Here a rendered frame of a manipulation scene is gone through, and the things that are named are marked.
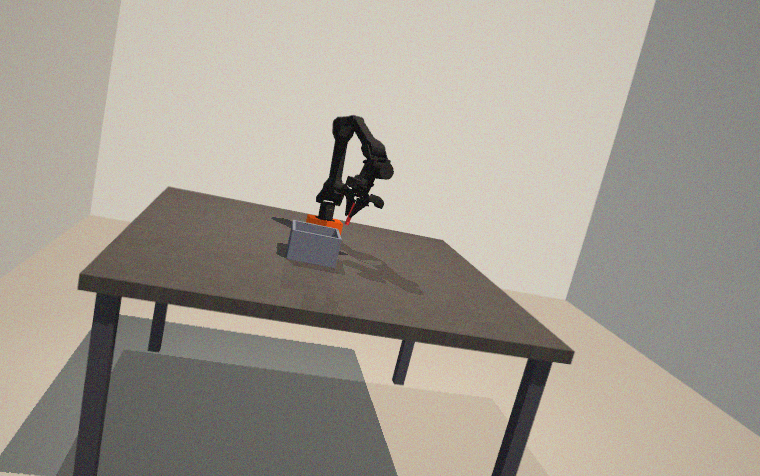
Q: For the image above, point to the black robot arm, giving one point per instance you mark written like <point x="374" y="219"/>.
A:
<point x="376" y="164"/>

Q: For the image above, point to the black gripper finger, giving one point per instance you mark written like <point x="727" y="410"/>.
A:
<point x="360" y="204"/>
<point x="349" y="202"/>

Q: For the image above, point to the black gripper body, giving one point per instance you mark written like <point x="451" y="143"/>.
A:
<point x="342" y="188"/>

